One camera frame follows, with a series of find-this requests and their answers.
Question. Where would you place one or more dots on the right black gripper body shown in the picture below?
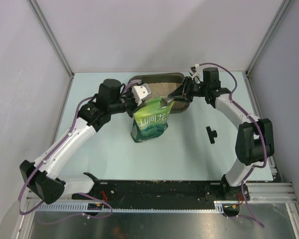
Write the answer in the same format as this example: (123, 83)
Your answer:
(191, 89)

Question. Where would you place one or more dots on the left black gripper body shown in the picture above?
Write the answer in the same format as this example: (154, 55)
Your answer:
(127, 104)

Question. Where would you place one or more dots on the brown litter box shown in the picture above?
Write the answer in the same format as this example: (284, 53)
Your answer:
(161, 85)

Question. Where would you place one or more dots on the green litter bag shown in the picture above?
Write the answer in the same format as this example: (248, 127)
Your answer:
(150, 121)

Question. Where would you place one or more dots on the black bag clip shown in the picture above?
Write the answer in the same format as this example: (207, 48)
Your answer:
(212, 134)

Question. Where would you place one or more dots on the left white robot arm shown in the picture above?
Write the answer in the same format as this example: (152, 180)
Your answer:
(42, 175)

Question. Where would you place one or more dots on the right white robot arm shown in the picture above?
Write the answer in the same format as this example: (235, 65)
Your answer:
(255, 138)

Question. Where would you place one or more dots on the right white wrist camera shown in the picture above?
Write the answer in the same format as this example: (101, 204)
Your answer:
(196, 73)

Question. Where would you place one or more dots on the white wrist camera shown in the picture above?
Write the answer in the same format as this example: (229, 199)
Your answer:
(141, 92)
(196, 73)

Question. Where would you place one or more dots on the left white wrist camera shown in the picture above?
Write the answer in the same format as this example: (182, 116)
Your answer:
(141, 92)

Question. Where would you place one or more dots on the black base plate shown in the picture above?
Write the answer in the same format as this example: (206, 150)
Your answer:
(164, 194)

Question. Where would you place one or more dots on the grey cable duct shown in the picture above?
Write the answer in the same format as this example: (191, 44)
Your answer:
(93, 207)

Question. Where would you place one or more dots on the aluminium frame rail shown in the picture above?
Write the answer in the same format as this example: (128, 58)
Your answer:
(271, 193)

